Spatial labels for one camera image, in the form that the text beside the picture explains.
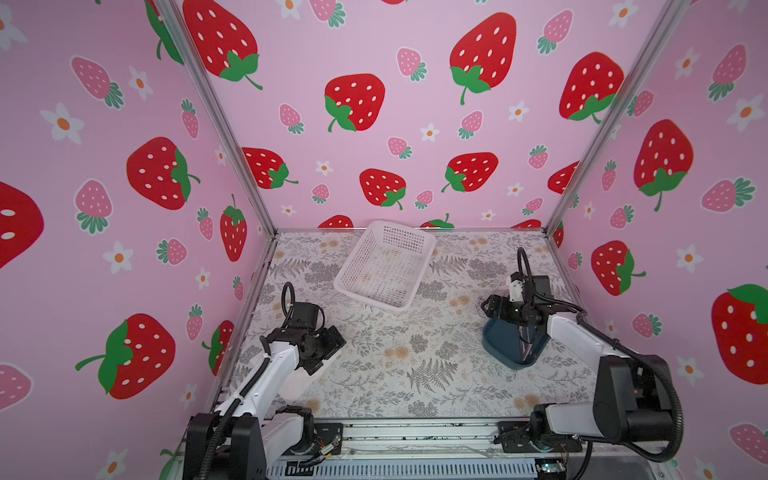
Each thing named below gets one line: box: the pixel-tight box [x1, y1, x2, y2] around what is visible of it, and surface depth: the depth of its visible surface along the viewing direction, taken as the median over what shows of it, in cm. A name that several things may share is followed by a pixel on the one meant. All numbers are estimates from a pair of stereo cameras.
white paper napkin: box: [281, 348, 343, 404], surface depth 84 cm
